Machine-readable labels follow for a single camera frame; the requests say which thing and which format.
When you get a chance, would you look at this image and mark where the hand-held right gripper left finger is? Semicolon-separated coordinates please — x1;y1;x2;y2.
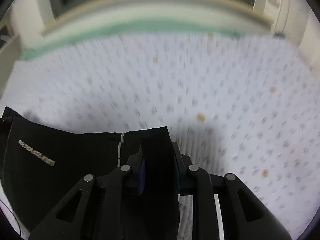
29;152;147;240

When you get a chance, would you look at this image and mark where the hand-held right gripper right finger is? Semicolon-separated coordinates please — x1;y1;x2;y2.
172;142;293;240

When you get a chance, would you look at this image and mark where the white floral quilt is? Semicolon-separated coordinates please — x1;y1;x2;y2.
5;34;320;240

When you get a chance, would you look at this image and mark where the black hooded jacket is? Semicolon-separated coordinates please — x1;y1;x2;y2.
0;106;180;240

